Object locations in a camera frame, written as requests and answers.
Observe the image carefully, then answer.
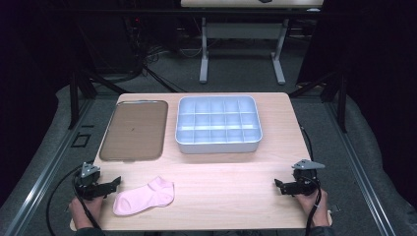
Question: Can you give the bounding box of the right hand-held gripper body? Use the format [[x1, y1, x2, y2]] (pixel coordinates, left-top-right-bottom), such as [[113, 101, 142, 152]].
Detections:
[[291, 158, 327, 198]]

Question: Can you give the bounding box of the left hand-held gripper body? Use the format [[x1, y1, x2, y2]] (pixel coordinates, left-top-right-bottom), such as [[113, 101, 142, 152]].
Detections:
[[73, 161, 108, 198]]

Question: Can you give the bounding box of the pink ankle sock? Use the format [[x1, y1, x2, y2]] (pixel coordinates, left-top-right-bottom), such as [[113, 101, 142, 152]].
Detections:
[[112, 176, 176, 217]]

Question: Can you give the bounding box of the person's left hand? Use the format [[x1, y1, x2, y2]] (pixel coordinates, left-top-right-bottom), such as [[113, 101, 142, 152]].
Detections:
[[68, 195, 104, 231]]

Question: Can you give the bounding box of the brown rectangular tray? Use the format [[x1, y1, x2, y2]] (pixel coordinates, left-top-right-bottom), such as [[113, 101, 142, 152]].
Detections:
[[98, 99, 169, 163]]

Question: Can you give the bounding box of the black metal stand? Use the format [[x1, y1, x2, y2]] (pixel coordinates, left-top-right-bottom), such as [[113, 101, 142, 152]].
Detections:
[[288, 68, 349, 134], [67, 67, 131, 131]]

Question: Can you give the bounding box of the white divided storage box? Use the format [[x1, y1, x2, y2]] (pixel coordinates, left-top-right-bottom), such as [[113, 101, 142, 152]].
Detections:
[[174, 94, 264, 155]]

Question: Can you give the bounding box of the dark equipment rack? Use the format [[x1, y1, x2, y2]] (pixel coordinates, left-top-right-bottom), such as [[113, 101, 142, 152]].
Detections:
[[121, 14, 147, 75]]

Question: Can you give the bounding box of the white-legged wooden desk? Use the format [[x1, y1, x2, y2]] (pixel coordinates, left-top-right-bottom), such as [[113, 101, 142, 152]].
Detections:
[[180, 0, 325, 86]]

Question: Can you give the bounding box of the black horizontal bar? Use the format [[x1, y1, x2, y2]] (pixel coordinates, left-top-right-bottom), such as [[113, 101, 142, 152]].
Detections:
[[63, 7, 328, 18]]

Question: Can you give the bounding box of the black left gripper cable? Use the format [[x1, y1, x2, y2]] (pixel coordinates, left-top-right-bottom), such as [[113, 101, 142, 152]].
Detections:
[[72, 175, 102, 231]]

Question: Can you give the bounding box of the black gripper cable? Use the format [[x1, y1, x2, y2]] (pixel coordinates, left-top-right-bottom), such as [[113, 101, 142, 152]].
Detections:
[[304, 178, 323, 236], [72, 175, 102, 231]]

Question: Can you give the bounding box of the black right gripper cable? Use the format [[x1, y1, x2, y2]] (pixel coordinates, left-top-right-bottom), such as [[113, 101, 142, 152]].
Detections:
[[304, 178, 323, 236]]

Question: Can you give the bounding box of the black cable on floor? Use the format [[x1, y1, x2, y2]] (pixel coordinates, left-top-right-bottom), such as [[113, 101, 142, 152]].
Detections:
[[298, 123, 315, 162], [45, 159, 95, 236]]

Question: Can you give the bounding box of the aluminium floor rail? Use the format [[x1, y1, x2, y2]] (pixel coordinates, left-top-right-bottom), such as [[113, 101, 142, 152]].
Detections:
[[324, 100, 398, 236], [0, 97, 96, 236]]

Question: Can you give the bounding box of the bundle of background cables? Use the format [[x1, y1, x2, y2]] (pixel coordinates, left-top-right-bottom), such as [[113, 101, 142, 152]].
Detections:
[[143, 42, 205, 65]]

